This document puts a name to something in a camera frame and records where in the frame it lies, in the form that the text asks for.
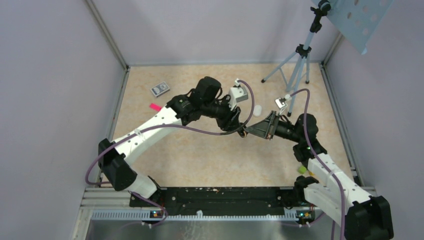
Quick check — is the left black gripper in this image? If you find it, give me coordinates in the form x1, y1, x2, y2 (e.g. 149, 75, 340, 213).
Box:
202, 95, 243, 133

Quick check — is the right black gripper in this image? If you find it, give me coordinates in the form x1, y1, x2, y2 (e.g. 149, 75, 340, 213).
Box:
245, 110, 303, 144

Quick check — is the small black case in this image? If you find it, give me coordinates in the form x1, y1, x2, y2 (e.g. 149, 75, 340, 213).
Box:
237, 130, 248, 138

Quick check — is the white earbud charging case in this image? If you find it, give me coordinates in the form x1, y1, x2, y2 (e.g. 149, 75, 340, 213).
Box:
253, 105, 263, 117

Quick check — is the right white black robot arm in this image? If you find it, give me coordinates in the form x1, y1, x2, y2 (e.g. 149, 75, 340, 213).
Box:
246, 111, 394, 240

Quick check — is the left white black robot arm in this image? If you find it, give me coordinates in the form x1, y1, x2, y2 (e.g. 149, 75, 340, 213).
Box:
95, 76, 255, 207

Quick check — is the green cube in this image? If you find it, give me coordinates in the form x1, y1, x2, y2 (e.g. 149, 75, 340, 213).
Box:
297, 165, 308, 175

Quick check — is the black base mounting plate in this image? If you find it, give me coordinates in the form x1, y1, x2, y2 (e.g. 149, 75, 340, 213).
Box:
149, 186, 319, 219

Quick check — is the grey playing card box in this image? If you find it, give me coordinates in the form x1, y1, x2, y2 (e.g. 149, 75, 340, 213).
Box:
150, 81, 170, 98

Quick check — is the pink rectangular block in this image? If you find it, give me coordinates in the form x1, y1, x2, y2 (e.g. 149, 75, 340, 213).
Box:
149, 103, 162, 112

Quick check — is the perforated grey metal plate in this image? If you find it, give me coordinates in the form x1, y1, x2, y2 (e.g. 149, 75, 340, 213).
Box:
311, 0, 394, 55

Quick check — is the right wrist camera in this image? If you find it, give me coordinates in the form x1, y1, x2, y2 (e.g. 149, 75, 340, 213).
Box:
275, 94, 292, 116

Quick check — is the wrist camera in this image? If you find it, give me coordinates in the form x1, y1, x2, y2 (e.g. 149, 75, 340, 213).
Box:
228, 78, 249, 110
275, 94, 292, 116

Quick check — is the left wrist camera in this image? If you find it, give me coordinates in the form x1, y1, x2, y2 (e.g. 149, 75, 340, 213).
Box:
228, 78, 249, 110

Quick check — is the grey camera tripod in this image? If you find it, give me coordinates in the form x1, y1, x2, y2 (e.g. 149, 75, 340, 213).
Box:
260, 0, 332, 118

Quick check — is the white cable duct rail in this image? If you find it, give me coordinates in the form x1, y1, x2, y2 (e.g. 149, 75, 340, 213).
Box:
91, 209, 299, 222

